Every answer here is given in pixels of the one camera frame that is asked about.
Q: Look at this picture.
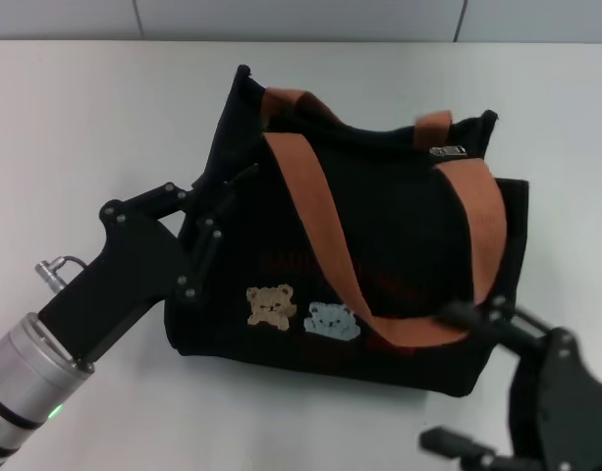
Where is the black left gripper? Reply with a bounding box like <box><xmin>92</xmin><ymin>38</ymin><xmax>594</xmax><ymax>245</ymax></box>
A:
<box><xmin>37</xmin><ymin>163</ymin><xmax>260</xmax><ymax>367</ymax></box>

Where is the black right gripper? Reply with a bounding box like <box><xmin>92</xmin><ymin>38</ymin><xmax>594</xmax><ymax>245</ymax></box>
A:
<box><xmin>418</xmin><ymin>295</ymin><xmax>602</xmax><ymax>471</ymax></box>

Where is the black bag with brown handles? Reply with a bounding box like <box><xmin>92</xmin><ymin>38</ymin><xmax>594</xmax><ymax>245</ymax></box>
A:
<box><xmin>163</xmin><ymin>63</ymin><xmax>530</xmax><ymax>398</ymax></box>

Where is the silver zipper pull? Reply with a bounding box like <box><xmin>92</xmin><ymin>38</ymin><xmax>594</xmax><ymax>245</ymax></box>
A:
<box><xmin>429</xmin><ymin>143</ymin><xmax>467</xmax><ymax>158</ymax></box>

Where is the left gripper cable with connector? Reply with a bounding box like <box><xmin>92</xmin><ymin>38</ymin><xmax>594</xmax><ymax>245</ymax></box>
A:
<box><xmin>33</xmin><ymin>253</ymin><xmax>90</xmax><ymax>295</ymax></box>

